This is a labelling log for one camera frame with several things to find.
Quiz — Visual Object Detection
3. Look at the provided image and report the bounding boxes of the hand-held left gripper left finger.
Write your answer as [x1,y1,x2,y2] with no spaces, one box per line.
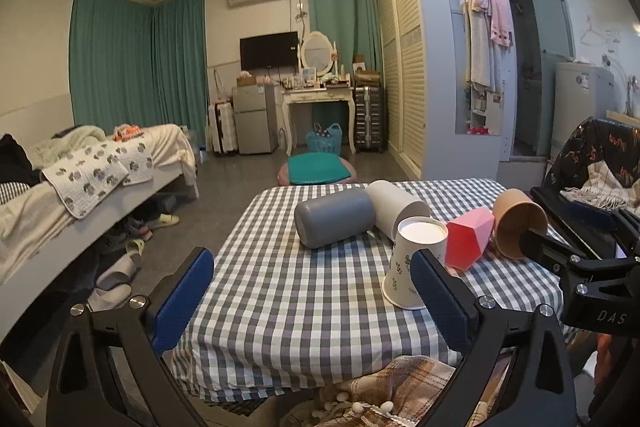
[45,247,216,427]

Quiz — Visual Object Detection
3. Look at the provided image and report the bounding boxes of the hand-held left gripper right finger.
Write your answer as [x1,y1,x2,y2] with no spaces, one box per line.
[409,249,594,427]

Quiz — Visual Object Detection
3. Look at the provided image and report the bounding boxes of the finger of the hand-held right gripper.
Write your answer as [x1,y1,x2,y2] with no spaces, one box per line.
[530,187,626,253]
[518,229,583,279]

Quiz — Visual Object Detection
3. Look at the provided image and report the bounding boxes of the brown paper cup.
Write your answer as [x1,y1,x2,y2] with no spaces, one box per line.
[491,188,549,260]

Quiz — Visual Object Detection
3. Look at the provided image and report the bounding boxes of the white leaf-print paper cup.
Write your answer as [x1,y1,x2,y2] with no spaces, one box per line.
[381,216,449,311]

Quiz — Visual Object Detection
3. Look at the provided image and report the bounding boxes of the red faceted cup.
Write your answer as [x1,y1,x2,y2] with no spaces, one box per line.
[444,208,496,270]

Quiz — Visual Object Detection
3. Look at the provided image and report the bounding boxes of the white plastic cup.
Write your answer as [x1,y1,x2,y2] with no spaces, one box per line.
[364,180,431,241]

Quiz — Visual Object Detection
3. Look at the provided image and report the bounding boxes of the grey plastic cup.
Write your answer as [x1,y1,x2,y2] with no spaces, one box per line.
[294,188,377,250]

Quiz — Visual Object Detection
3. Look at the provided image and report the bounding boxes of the beige plaid scarf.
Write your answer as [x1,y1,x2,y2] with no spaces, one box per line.
[559,161,640,212]

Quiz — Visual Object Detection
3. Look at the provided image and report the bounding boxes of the dark patterned chair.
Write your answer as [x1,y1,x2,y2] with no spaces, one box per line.
[544,117,640,212]

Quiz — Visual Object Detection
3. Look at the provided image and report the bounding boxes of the white slipper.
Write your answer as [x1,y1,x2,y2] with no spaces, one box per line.
[95,254,143,292]
[86,283,133,312]

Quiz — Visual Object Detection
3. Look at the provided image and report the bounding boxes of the green slipper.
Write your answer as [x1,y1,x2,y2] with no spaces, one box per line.
[149,213,180,231]

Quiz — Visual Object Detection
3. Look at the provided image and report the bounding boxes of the brown plaid blanket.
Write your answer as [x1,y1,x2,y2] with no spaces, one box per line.
[295,355,508,427]

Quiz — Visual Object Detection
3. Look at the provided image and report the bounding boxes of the white washing machine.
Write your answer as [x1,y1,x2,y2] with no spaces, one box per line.
[551,61,617,160]

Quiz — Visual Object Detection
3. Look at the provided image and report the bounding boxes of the blue checked tablecloth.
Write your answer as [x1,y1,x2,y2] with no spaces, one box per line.
[170,178,591,403]

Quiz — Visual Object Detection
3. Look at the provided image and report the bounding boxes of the leaf-print quilted blanket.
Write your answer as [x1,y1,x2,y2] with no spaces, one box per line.
[41,138,154,220]

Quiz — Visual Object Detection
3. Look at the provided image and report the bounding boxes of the bed with white sheet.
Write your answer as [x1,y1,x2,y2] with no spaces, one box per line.
[0,123,201,340]

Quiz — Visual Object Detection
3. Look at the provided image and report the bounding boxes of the orange toy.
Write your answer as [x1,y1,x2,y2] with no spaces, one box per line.
[113,125,145,143]

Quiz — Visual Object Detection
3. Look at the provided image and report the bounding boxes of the white suitcase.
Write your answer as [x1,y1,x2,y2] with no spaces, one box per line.
[208,101,239,156]

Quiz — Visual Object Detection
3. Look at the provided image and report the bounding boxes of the bathroom glass door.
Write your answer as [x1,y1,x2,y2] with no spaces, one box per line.
[520,0,577,158]

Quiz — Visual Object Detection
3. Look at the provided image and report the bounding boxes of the stool with green cushion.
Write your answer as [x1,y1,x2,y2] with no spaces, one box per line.
[277,153,359,188]

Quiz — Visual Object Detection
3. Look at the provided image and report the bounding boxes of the small grey fridge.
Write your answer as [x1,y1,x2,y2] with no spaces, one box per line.
[232,85,279,156]

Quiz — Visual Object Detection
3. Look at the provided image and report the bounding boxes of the dark ribbed suitcase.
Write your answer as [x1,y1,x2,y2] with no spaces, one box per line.
[353,85,387,153]

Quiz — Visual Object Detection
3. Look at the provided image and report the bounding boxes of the blue laundry basket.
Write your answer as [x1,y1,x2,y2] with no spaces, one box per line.
[306,123,344,156]

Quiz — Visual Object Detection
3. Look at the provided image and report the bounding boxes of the hanging clothes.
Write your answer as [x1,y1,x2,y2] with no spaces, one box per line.
[462,0,514,88]

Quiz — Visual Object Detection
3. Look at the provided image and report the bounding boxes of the black clothing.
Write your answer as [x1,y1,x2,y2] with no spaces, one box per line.
[0,133,43,188]

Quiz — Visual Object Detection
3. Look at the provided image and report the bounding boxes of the white sliding-door wardrobe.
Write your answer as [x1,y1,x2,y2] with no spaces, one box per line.
[374,0,502,182]

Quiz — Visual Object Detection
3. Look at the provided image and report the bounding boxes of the white vanity table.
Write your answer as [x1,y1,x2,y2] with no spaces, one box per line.
[281,83,357,156]

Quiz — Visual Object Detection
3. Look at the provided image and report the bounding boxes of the wide green curtain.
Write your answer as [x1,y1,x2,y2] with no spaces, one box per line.
[69,0,209,135]

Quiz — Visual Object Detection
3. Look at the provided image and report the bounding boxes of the black television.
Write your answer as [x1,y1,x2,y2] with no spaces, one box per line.
[239,32,300,71]

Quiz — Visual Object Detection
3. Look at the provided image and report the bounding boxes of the oval white mirror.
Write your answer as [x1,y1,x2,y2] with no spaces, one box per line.
[299,31,338,78]

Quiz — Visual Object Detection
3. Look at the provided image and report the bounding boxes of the narrow green curtain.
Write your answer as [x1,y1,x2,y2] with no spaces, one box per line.
[305,0,384,80]

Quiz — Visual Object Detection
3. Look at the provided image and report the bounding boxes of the wire clothes hanger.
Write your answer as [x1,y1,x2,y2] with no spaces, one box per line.
[579,16,622,48]

